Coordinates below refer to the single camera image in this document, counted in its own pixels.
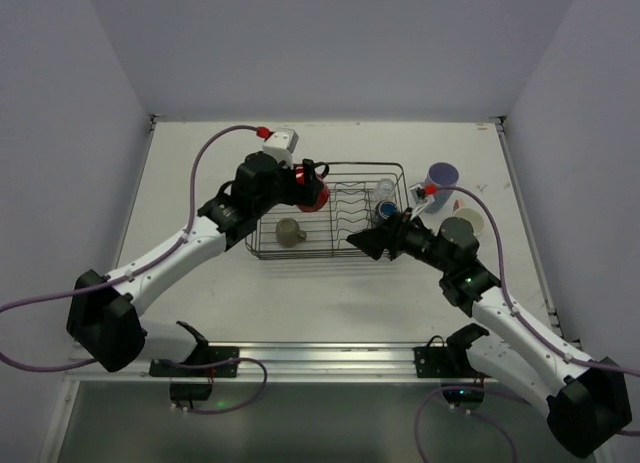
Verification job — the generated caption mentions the red ceramic mug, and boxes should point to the red ceramic mug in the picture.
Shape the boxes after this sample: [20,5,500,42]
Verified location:
[296,163,330,213]

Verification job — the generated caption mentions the small beige mug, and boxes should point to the small beige mug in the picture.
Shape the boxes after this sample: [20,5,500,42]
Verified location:
[275,218,307,248]

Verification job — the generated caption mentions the lilac plastic tumbler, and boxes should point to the lilac plastic tumbler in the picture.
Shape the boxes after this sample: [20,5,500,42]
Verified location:
[425,162,459,214]

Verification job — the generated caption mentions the pink faceted mug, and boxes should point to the pink faceted mug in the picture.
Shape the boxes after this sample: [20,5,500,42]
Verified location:
[452,199,485,237]

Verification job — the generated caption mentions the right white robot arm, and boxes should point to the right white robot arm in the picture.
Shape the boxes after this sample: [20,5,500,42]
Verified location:
[347,211,632,458]

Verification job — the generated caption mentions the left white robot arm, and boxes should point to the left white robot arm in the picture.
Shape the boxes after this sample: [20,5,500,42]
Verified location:
[67,152,329,372]

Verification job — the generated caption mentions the dark blue mug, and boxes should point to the dark blue mug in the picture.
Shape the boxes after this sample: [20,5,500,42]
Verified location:
[371,200,398,228]

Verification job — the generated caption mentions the clear glass far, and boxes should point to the clear glass far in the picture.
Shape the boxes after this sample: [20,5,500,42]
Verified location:
[371,178,395,203]

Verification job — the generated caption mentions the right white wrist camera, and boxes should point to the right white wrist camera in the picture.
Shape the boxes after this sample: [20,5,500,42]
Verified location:
[409,183,437,218]

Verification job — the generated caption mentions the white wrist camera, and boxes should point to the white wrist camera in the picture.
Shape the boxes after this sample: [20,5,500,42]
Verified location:
[409,183,437,218]
[262,128,299,168]

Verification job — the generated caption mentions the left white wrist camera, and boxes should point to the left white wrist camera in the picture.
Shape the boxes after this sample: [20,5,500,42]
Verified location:
[262,128,299,168]

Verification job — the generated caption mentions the grey wire dish rack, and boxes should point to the grey wire dish rack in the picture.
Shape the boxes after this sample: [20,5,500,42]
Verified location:
[245,161,409,260]

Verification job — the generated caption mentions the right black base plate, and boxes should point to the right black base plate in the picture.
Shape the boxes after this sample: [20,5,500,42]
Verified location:
[412,336,487,379]

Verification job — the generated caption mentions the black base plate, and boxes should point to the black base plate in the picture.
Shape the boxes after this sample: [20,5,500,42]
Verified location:
[412,336,487,379]
[149,346,240,379]

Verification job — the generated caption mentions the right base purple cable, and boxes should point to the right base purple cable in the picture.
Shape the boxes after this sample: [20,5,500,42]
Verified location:
[414,382,531,463]

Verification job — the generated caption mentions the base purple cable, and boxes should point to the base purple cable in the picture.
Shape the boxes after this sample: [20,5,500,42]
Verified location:
[169,360,266,416]
[414,382,531,463]

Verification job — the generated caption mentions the aluminium mounting rail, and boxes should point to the aluminium mounting rail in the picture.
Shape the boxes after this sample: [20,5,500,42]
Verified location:
[63,340,591,383]

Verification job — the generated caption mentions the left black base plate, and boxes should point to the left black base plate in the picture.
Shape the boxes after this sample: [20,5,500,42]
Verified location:
[149,346,240,379]

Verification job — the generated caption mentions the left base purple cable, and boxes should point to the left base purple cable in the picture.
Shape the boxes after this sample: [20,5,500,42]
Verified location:
[169,360,266,416]

